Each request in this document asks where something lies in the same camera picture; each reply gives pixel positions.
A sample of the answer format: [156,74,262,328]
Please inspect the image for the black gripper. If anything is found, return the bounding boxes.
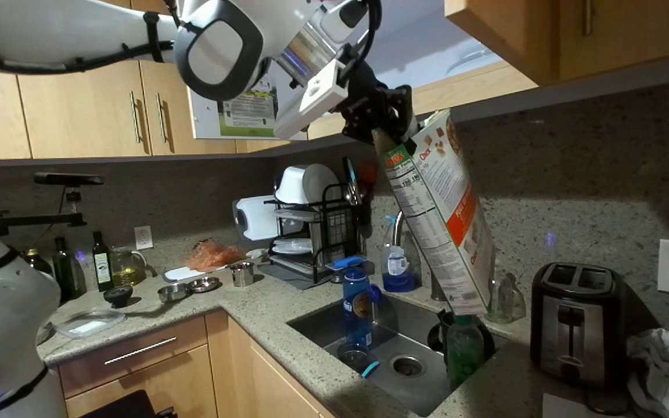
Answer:
[338,63,414,142]

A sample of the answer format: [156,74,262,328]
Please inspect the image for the green cereal box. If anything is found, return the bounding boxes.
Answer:
[383,111,495,315]

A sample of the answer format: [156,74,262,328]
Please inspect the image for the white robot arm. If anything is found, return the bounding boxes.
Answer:
[0,0,414,418]

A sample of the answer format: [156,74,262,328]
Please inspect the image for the open white cabinet door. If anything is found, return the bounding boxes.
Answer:
[187,63,299,140]

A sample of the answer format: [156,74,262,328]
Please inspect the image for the wooden upper right cabinet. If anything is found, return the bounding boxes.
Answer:
[444,0,669,84]

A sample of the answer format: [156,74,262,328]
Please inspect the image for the white bowl on rack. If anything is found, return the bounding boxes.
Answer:
[273,163,341,205]

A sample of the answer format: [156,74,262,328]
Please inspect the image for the black dish drying rack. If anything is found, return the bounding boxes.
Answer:
[264,157,366,290]

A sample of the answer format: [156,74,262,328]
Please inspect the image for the blue water bottle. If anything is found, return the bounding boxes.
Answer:
[335,255,383,351]

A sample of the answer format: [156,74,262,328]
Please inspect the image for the small steel cup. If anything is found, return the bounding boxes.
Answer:
[232,260,252,289]

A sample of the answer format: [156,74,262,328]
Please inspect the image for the steel kitchen faucet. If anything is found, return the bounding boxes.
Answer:
[393,211,444,301]

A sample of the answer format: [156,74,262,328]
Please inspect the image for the orange plastic bag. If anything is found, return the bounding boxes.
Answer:
[186,240,244,271]

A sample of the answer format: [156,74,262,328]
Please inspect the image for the wooden upper left cabinets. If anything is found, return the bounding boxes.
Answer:
[0,0,290,163]

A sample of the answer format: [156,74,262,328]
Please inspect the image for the black mug in sink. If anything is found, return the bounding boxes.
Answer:
[428,312,455,355]

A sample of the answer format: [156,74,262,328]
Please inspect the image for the clear glass soap dispenser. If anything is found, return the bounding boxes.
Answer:
[491,271,525,323]

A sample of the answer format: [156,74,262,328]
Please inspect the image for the green soda bottle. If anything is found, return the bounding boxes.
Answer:
[444,315,485,389]

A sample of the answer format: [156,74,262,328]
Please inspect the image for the steel kitchen sink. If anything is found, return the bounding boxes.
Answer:
[290,298,455,418]

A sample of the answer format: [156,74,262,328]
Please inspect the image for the black silver toaster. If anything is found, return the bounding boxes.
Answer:
[530,260,631,392]

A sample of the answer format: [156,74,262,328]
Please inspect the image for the dark olive oil bottle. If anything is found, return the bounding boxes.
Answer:
[93,231,112,293]

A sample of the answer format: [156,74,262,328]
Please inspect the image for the dark wine bottle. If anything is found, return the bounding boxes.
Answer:
[53,238,86,301]

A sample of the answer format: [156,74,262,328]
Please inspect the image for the white crumpled cloth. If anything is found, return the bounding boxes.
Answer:
[626,328,669,418]

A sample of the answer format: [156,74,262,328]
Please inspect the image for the wooden lower drawer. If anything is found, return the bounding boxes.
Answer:
[58,315,207,398]

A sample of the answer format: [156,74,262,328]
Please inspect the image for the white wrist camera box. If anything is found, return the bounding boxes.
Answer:
[299,63,348,116]

